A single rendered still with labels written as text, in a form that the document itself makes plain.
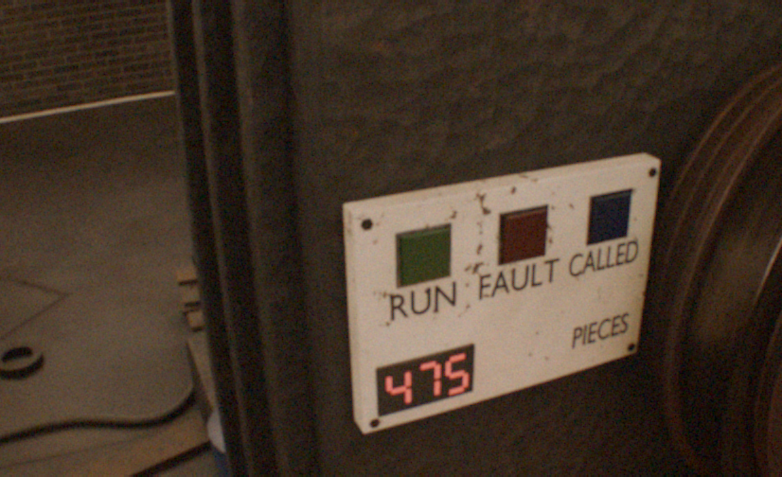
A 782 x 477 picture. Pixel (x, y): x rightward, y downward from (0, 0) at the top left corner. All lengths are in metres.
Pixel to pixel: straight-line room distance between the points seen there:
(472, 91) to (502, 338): 0.19
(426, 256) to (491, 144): 0.09
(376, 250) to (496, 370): 0.16
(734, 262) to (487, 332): 0.19
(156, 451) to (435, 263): 1.82
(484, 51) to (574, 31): 0.08
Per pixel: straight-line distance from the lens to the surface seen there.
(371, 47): 0.51
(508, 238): 0.57
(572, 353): 0.66
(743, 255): 0.59
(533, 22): 0.56
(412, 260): 0.54
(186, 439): 2.32
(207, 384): 2.14
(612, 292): 0.66
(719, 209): 0.60
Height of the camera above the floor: 1.43
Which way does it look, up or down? 24 degrees down
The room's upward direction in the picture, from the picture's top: 1 degrees counter-clockwise
